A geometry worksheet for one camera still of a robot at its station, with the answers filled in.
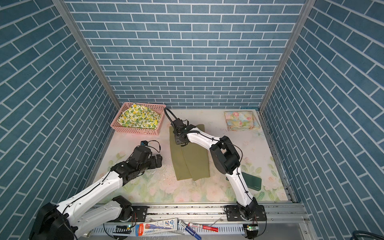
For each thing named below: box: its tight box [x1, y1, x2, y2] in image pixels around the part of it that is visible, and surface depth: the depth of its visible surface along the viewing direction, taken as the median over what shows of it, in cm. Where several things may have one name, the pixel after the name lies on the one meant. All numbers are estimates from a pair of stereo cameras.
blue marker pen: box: [184, 222, 210, 240], surface depth 71 cm
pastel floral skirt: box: [224, 110, 260, 131], surface depth 114 cm
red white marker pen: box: [188, 222, 219, 233], surface depth 71 cm
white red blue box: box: [135, 218, 178, 237], surface depth 71 cm
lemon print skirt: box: [117, 102, 163, 130], surface depth 114 cm
